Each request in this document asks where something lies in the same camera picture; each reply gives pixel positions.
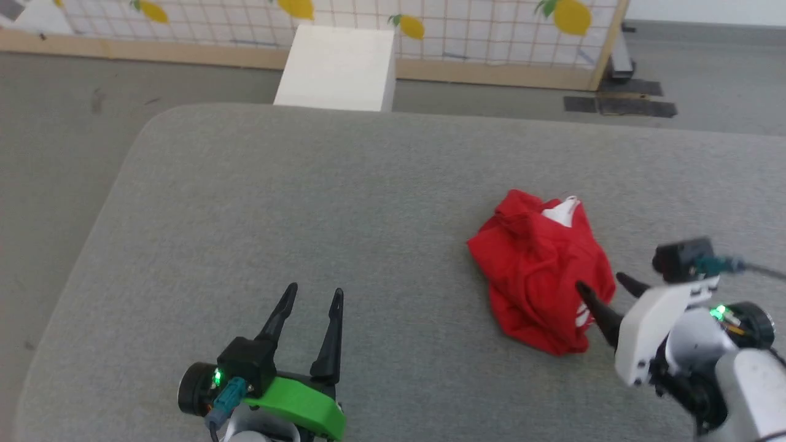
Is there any red and white garment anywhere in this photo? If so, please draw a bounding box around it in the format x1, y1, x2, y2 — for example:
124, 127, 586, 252
467, 189, 617, 357

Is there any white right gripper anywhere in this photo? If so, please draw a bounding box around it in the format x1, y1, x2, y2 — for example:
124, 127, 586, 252
575, 272, 776, 387

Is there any white box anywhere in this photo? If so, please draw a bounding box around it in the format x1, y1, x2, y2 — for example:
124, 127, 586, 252
273, 25, 397, 113

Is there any lemon-print grid partition screen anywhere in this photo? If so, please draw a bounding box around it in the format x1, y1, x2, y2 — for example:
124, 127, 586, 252
0, 0, 630, 91

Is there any left cable with teal plug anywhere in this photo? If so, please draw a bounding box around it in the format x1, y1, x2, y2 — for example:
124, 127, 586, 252
206, 378, 247, 442

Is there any right cable with teal plug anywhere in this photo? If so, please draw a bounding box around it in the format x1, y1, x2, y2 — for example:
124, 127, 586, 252
694, 254, 786, 280

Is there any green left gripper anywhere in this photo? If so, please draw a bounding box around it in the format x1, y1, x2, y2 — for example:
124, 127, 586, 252
178, 282, 348, 442

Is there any grey metal screen foot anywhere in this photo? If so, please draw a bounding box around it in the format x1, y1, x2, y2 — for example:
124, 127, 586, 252
605, 23, 637, 83

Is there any cable with teal plug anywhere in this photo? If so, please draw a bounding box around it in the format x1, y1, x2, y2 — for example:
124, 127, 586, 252
694, 254, 786, 280
206, 378, 247, 442

